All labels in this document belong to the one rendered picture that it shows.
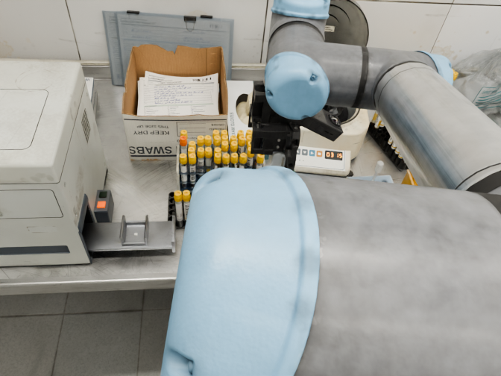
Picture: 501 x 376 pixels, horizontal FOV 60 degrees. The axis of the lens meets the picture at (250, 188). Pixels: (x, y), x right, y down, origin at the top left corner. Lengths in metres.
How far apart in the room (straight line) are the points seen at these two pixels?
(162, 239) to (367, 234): 0.77
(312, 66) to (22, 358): 1.61
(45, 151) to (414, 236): 0.64
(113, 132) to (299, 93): 0.77
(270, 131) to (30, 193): 0.40
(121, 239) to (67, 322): 1.04
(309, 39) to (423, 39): 0.92
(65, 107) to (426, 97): 0.60
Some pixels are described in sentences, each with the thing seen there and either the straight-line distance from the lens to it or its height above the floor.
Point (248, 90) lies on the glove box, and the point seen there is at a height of 0.94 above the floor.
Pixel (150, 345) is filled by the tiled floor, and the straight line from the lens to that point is 1.80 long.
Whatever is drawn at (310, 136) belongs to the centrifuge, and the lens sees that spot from 1.07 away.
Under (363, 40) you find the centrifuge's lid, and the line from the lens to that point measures 1.26.
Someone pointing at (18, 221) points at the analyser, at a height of 1.03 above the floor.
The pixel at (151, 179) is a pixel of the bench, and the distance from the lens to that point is 1.07.
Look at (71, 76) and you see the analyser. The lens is 0.89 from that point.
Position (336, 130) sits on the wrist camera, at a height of 1.19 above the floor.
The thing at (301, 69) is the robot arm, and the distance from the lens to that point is 0.50.
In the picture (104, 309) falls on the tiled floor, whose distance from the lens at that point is 1.89.
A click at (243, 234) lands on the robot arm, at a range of 0.16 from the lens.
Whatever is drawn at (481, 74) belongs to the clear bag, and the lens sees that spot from 1.43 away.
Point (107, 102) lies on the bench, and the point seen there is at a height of 0.87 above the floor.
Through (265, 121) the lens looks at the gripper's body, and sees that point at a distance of 0.71.
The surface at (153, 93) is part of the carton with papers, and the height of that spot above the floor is 0.94.
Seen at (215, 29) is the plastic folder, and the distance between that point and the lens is 1.24.
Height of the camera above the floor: 1.67
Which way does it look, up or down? 49 degrees down
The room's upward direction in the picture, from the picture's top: 7 degrees clockwise
